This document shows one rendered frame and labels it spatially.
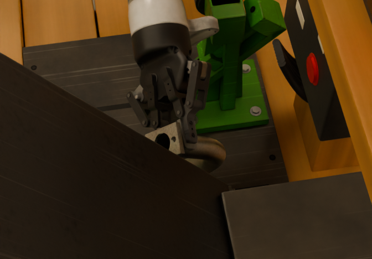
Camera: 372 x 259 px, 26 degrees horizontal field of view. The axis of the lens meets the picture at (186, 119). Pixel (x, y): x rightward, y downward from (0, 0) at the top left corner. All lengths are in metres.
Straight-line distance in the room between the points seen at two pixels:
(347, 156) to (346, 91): 0.68
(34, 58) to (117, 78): 0.16
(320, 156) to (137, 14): 0.45
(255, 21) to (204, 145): 0.27
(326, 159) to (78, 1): 0.58
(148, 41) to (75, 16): 0.57
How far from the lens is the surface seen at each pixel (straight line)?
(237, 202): 0.94
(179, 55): 1.00
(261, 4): 1.23
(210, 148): 1.02
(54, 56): 1.49
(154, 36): 1.01
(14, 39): 1.53
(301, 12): 0.86
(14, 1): 1.58
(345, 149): 1.33
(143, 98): 1.05
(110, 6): 1.57
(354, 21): 0.72
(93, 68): 1.46
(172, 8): 1.03
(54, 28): 1.55
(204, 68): 0.98
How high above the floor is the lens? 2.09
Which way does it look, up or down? 59 degrees down
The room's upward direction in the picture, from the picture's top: straight up
